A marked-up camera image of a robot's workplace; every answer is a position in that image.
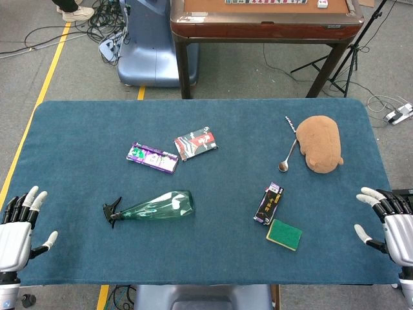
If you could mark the red black white snack packet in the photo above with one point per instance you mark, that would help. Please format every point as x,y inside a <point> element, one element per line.
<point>195,143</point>

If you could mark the purple snack packet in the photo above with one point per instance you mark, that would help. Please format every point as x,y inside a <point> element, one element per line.
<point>151,158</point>

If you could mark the metal spoon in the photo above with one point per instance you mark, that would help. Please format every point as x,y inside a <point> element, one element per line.
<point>283,166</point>

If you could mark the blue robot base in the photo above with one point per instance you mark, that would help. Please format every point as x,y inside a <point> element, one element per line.
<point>145,58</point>

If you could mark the grey robot torso base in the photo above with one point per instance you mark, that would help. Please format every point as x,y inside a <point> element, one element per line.
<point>203,297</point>

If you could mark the single white mahjong tile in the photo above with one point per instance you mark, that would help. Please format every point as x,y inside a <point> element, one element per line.
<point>322,3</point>

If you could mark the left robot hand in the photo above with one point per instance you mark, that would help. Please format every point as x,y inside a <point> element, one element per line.
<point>14,240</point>

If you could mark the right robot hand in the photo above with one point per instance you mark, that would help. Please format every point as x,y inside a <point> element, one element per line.
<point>400,235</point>

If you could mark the black trouser leg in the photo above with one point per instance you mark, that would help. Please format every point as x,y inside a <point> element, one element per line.
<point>66,4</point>

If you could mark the beige shoe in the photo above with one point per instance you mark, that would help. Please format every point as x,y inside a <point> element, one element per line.
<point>79,13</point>

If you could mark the brown plush toy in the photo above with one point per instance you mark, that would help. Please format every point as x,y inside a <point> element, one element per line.
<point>319,142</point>

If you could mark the black caster wheel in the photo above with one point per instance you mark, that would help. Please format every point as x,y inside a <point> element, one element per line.
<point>28,300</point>

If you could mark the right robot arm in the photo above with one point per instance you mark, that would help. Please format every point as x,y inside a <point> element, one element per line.
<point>407,287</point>

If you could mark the row of mahjong tiles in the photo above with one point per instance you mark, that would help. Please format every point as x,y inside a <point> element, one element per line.
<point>264,1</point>

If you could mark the black snack packet gold print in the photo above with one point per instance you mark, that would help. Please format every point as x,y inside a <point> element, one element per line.
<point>269,203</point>

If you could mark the blue table cloth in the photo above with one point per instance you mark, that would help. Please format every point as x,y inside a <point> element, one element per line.
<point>226,181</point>

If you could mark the white power strip black plug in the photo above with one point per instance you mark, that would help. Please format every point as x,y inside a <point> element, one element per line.
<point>398,115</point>

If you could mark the black device box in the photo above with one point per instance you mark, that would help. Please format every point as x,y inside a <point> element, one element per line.
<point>403,191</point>

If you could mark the brown mahjong table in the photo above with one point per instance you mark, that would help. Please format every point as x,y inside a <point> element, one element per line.
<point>258,30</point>

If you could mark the black tripod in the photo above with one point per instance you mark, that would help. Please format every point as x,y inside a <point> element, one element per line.
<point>351,48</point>

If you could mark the green yellow sponge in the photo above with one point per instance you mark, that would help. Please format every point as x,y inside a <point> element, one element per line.
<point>284,234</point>

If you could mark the patterned thin stick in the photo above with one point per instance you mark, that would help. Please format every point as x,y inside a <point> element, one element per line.
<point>290,124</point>

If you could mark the green spray bottle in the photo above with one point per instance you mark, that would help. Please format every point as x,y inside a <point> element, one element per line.
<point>161,206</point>

